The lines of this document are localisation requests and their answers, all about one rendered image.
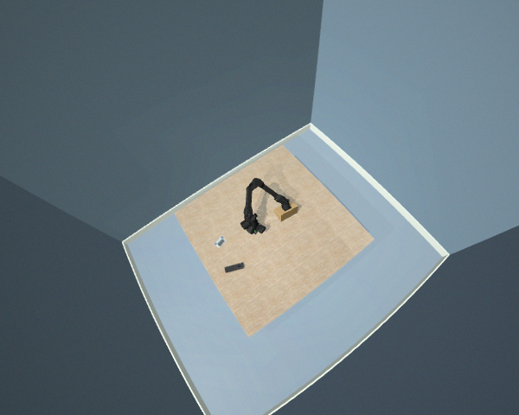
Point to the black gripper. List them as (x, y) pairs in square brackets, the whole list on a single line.
[(258, 227)]

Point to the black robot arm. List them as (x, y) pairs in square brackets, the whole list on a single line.
[(249, 217)]

